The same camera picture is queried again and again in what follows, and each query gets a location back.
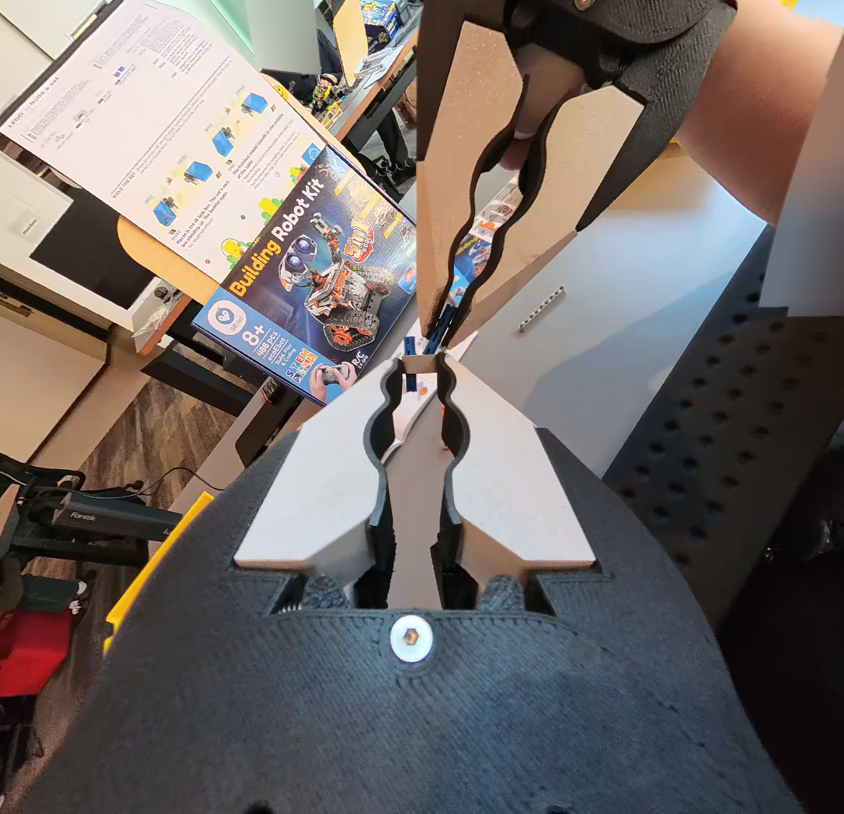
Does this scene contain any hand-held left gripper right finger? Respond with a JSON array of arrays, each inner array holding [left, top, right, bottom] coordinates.
[[435, 352, 597, 605]]

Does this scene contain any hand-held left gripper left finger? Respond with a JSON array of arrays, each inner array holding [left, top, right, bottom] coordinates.
[[233, 358, 404, 605]]

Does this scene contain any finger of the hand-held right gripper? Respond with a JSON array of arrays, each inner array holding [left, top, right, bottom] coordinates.
[[415, 19, 530, 340], [448, 79, 647, 350]]

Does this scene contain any person's right forearm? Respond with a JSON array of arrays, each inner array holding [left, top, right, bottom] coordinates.
[[666, 0, 844, 225]]

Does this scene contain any blue instruction booklet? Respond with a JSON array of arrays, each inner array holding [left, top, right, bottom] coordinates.
[[450, 230, 494, 304]]

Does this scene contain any open white instruction booklet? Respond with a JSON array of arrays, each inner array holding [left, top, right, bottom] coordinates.
[[379, 329, 479, 464]]

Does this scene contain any short grey holed beam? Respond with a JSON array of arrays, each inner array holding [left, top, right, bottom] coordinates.
[[517, 285, 567, 334]]

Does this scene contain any black portable device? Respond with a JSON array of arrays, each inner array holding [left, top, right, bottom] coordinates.
[[49, 490, 183, 545]]

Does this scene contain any yellow parts bin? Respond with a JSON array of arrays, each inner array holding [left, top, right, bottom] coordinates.
[[102, 491, 216, 658]]

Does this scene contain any robot kit box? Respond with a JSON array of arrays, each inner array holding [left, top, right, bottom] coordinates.
[[191, 143, 418, 407]]

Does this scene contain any black studded board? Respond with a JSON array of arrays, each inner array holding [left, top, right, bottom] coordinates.
[[603, 224, 844, 630]]

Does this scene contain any printed instruction sheet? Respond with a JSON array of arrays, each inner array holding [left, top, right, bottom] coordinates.
[[0, 0, 328, 284]]

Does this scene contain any red storage case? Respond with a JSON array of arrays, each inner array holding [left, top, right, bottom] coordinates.
[[0, 606, 73, 696]]

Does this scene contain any black wall panel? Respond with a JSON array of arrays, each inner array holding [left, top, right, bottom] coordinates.
[[29, 188, 159, 312]]

